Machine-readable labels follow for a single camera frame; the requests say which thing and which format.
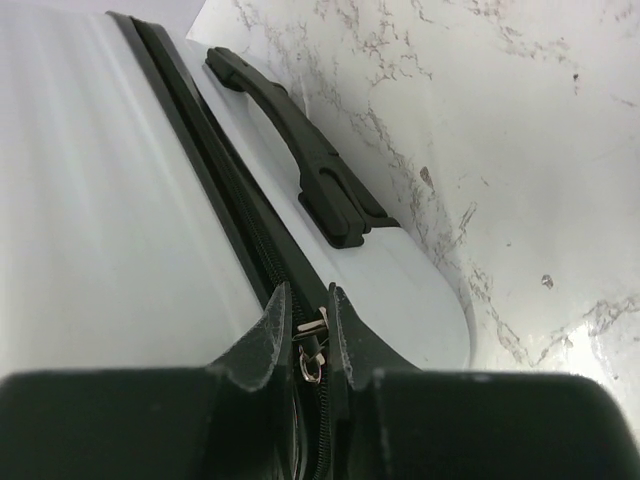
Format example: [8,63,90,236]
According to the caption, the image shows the white suitcase with dark lining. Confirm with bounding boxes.
[1,2,470,479]

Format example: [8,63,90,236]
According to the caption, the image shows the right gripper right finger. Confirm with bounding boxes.
[327,286,639,479]

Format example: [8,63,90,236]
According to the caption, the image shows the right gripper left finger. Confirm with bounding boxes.
[1,284,296,479]

